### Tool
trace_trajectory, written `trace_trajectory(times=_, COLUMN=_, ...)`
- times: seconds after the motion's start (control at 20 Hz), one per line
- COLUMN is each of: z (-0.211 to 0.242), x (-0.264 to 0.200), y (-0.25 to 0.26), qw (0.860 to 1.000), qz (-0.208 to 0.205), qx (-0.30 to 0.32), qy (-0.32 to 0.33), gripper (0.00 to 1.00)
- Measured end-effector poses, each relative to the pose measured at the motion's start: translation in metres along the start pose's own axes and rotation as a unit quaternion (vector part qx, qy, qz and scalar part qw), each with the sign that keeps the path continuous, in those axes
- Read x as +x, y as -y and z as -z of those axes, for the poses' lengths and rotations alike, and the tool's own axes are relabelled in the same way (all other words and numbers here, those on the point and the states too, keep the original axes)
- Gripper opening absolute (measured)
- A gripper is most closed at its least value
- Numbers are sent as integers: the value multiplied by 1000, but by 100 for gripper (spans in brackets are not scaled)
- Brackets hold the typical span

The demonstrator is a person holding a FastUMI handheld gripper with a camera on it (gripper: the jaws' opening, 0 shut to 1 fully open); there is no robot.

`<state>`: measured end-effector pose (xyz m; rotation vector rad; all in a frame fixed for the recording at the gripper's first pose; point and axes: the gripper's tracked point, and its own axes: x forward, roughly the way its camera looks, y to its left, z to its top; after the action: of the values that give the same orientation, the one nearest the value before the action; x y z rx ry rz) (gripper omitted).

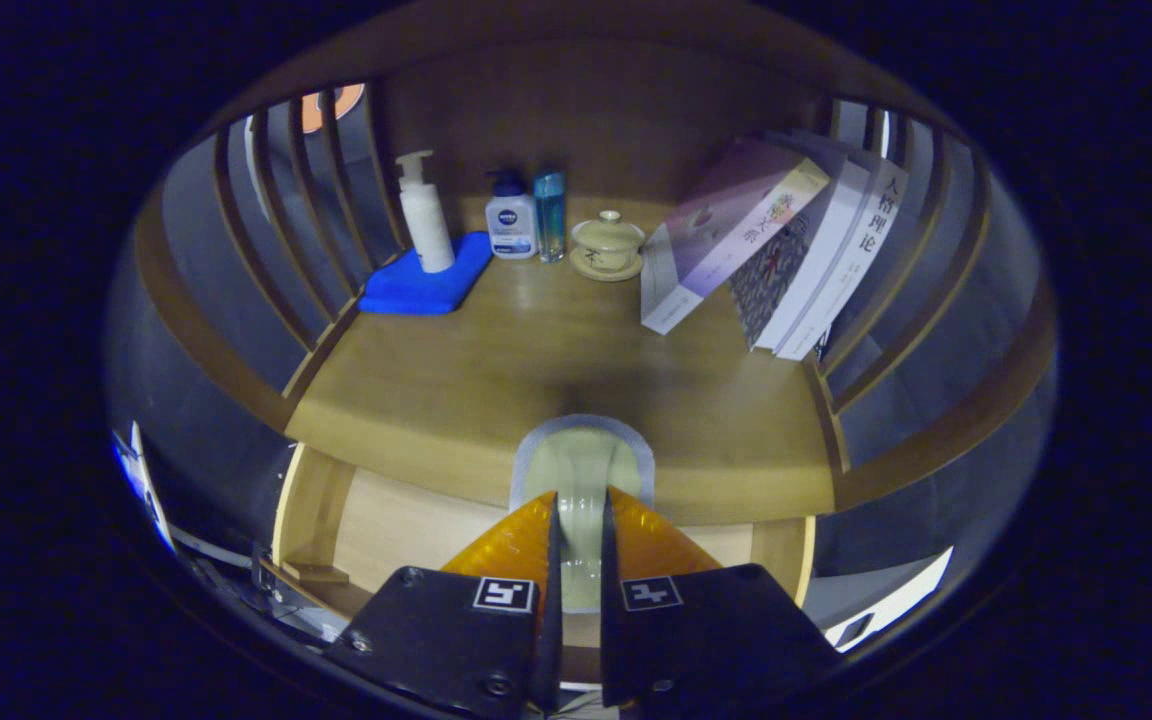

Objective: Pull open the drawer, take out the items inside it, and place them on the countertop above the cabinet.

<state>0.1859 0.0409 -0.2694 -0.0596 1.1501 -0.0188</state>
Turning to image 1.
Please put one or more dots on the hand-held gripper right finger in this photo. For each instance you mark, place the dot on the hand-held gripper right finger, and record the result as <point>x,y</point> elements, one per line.
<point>612,640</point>

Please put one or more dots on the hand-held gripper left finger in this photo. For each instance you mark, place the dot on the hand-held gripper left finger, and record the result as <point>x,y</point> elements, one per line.
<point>548,640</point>

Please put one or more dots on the wooden drawer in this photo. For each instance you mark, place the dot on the wooden drawer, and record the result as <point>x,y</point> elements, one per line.
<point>406,530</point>

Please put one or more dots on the wooden countertop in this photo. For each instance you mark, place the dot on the wooden countertop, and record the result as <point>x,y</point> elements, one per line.
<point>496,370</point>

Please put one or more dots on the wooden cabinet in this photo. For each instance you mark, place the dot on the wooden cabinet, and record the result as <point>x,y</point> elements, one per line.
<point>596,110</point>

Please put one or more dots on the blue cloth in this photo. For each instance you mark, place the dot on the blue cloth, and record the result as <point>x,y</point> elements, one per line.
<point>416,290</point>

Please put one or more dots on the dark patterned book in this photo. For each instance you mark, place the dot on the dark patterned book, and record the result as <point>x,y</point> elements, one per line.
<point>771,280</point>

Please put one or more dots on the beige lidded tea cup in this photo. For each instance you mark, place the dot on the beige lidded tea cup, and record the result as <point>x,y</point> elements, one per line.
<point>607,245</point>

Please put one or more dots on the white blue-capped lotion bottle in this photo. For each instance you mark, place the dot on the white blue-capped lotion bottle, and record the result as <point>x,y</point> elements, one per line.
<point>511,225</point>

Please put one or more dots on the purple and white book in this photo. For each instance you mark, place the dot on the purple and white book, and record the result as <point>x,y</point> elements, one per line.
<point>716,230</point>

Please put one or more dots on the slim teal bottle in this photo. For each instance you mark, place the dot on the slim teal bottle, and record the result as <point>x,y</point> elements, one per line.
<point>549,215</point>

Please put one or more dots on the white pump bottle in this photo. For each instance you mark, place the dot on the white pump bottle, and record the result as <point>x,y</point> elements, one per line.
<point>428,225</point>

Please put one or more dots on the white book black lettering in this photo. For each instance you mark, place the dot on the white book black lettering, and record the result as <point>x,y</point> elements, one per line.
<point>861,250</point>

